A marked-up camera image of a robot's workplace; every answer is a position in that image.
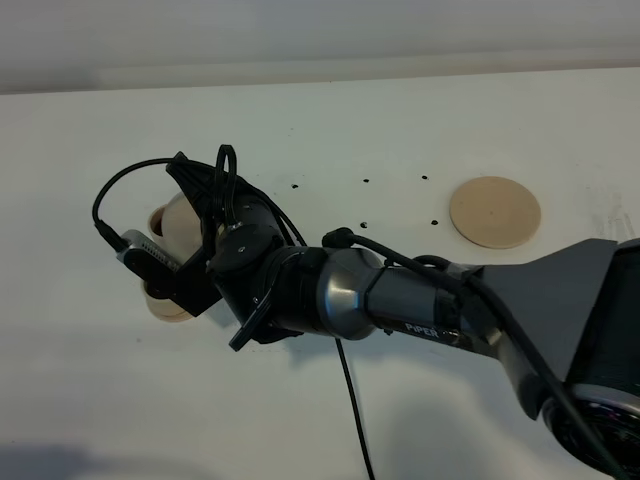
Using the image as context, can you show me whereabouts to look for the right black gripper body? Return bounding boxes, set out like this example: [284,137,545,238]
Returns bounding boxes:
[146,152,325,350]

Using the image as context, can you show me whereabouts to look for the beige teapot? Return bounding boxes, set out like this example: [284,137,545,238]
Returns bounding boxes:
[156,193,202,264]

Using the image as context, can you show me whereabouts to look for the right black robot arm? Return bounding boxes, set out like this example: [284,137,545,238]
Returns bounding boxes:
[151,146,639,479]

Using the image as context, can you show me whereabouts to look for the beige teapot saucer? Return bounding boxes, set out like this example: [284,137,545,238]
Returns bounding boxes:
[449,176,542,249]

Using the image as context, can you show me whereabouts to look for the near beige teacup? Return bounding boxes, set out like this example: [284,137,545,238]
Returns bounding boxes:
[141,281,178,318]

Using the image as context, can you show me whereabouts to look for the beige teacup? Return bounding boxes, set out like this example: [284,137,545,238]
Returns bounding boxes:
[141,281,178,318]
[147,205,166,242]

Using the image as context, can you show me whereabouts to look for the near beige cup saucer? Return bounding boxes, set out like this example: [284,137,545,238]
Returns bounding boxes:
[146,298,193,323]

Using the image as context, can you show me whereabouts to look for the far beige teacup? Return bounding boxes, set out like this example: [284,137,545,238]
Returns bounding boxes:
[147,205,166,242]

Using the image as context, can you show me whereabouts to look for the right black camera cable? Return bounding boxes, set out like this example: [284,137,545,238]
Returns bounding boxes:
[92,144,376,480]

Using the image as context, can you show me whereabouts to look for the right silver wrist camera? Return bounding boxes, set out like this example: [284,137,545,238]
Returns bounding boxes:
[117,229,180,283]

